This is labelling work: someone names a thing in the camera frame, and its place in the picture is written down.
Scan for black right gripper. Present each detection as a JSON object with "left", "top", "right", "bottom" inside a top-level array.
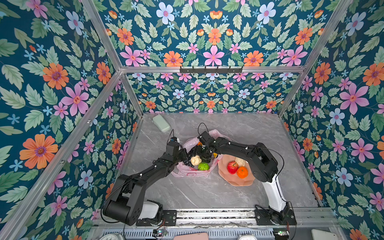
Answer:
[{"left": 190, "top": 145, "right": 211, "bottom": 163}]

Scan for pink plastic bag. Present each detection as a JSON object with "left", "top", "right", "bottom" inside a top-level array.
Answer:
[{"left": 171, "top": 137, "right": 223, "bottom": 178}]

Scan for fake beige garlic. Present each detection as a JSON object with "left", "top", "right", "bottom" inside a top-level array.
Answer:
[
  {"left": 191, "top": 155, "right": 202, "bottom": 166},
  {"left": 235, "top": 158, "right": 247, "bottom": 167}
]

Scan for fake green lime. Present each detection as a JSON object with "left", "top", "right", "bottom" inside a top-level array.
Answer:
[{"left": 198, "top": 163, "right": 210, "bottom": 171}]

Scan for fake red strawberry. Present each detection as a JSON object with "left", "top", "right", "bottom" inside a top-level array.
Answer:
[{"left": 227, "top": 161, "right": 239, "bottom": 175}]

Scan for pink scalloped bowl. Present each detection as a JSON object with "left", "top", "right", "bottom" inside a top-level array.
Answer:
[{"left": 218, "top": 155, "right": 256, "bottom": 187}]

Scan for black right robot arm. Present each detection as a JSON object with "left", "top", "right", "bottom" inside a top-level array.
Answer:
[{"left": 198, "top": 132, "right": 297, "bottom": 227}]

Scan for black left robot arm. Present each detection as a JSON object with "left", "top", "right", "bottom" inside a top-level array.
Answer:
[{"left": 101, "top": 141, "right": 188, "bottom": 226}]

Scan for fake dark grapes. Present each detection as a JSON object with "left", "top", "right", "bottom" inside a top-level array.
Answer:
[{"left": 183, "top": 157, "right": 194, "bottom": 168}]

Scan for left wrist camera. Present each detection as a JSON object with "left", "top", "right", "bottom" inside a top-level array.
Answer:
[{"left": 170, "top": 137, "right": 180, "bottom": 143}]

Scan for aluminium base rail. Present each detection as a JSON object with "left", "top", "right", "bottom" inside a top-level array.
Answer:
[{"left": 92, "top": 206, "right": 340, "bottom": 229}]

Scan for black hook rail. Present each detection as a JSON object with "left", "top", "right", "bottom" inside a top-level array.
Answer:
[{"left": 179, "top": 66, "right": 243, "bottom": 75}]

